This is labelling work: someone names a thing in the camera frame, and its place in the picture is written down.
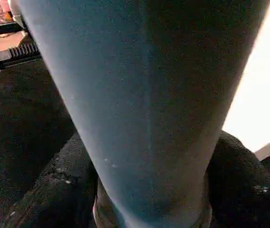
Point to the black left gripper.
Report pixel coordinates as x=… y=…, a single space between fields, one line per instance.
x=14 y=55

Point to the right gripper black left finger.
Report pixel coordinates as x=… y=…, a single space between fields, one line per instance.
x=59 y=190

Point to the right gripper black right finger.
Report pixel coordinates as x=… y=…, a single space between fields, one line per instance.
x=249 y=190

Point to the white plastic table top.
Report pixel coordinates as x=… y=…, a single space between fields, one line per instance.
x=263 y=85

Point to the white plastic table leg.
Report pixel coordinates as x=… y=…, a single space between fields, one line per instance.
x=149 y=95

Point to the black work mat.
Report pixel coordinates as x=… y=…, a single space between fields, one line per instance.
x=16 y=123

